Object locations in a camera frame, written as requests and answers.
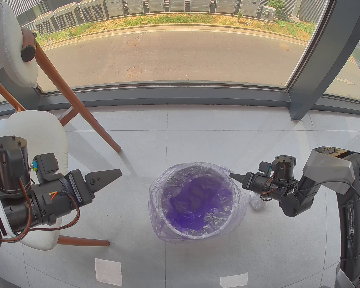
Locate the white cushioned wooden chair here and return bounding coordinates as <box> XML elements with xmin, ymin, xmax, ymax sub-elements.
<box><xmin>0</xmin><ymin>3</ymin><xmax>122</xmax><ymax>251</ymax></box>

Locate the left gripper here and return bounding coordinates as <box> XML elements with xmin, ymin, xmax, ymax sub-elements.
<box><xmin>2</xmin><ymin>169</ymin><xmax>122</xmax><ymax>233</ymax></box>

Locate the purple plastic bag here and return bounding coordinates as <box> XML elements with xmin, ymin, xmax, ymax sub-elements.
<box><xmin>148</xmin><ymin>162</ymin><xmax>248</xmax><ymax>244</ymax></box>

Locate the crumpled clear printed wrapper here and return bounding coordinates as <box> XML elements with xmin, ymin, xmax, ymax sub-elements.
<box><xmin>248</xmin><ymin>191</ymin><xmax>272</xmax><ymax>211</ymax></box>

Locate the white trash bin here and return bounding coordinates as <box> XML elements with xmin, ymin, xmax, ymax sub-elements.
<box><xmin>152</xmin><ymin>165</ymin><xmax>242</xmax><ymax>240</ymax></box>

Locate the window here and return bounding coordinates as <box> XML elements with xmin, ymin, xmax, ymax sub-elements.
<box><xmin>0</xmin><ymin>0</ymin><xmax>360</xmax><ymax>121</ymax></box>

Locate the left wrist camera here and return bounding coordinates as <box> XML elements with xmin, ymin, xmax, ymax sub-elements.
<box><xmin>31</xmin><ymin>153</ymin><xmax>67</xmax><ymax>188</ymax></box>

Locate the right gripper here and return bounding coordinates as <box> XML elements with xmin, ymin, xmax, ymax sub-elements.
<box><xmin>242</xmin><ymin>172</ymin><xmax>275</xmax><ymax>195</ymax></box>

